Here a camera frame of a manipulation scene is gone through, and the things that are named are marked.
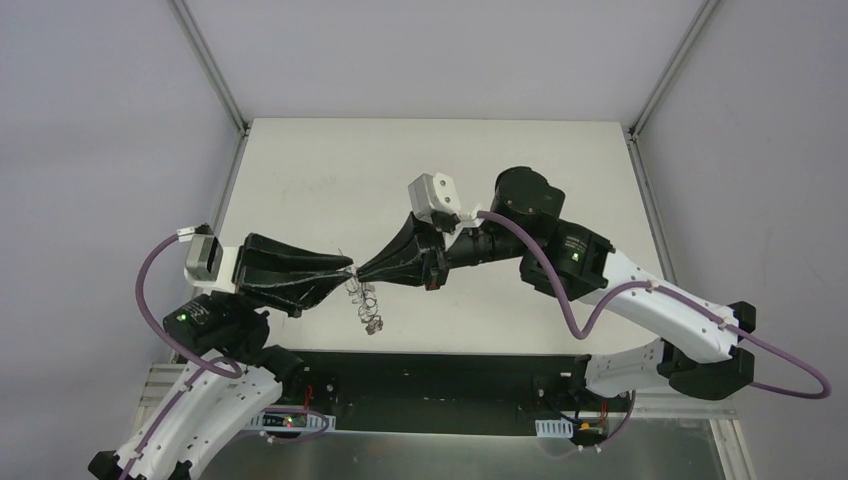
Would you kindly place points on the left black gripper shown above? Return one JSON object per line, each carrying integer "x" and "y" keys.
{"x": 240, "y": 266}

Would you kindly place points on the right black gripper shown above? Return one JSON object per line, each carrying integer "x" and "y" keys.
{"x": 433, "y": 254}

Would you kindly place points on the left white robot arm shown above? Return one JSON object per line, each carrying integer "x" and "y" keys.
{"x": 231, "y": 375}

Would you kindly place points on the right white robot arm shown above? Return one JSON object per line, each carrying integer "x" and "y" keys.
{"x": 696, "y": 346}

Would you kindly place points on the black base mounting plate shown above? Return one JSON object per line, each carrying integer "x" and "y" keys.
{"x": 465, "y": 394}

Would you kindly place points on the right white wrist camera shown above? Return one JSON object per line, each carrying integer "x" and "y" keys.
{"x": 435, "y": 200}

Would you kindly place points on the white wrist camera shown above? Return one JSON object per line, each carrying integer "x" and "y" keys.
{"x": 435, "y": 200}
{"x": 209, "y": 265}

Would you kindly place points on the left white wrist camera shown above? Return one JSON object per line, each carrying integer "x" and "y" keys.
{"x": 209, "y": 265}

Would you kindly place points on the left white cable duct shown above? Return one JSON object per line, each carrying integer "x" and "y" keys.
{"x": 278, "y": 420}

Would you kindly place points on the white cable duct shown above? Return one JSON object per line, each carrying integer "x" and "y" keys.
{"x": 554, "y": 428}
{"x": 278, "y": 420}

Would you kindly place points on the right white cable duct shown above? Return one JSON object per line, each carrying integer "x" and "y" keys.
{"x": 554, "y": 428}

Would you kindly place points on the left aluminium frame post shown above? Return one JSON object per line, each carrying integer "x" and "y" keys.
{"x": 207, "y": 62}

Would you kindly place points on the aluminium frame post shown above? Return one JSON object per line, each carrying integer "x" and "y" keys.
{"x": 207, "y": 62}
{"x": 680, "y": 54}

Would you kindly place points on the right aluminium frame post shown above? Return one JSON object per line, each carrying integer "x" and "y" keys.
{"x": 680, "y": 54}

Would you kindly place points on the aluminium rail frame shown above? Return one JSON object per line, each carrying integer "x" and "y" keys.
{"x": 666, "y": 403}

